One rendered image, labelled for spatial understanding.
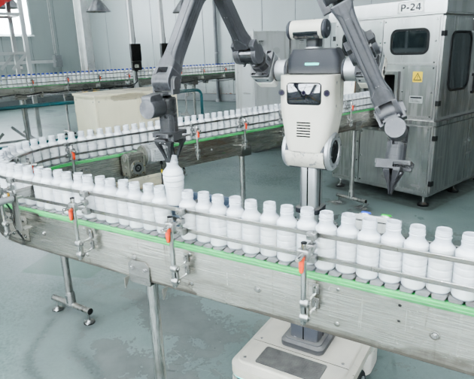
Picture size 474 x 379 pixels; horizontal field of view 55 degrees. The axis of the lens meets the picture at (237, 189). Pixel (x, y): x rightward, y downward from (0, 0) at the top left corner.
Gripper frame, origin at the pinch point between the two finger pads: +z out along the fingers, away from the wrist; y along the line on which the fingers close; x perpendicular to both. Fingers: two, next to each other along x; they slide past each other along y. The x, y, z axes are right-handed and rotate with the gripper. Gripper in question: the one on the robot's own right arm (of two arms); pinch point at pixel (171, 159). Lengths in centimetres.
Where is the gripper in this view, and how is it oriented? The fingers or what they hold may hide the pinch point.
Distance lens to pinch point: 151.9
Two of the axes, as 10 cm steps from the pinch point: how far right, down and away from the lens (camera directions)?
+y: -5.1, 2.7, -8.1
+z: 0.4, 9.5, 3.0
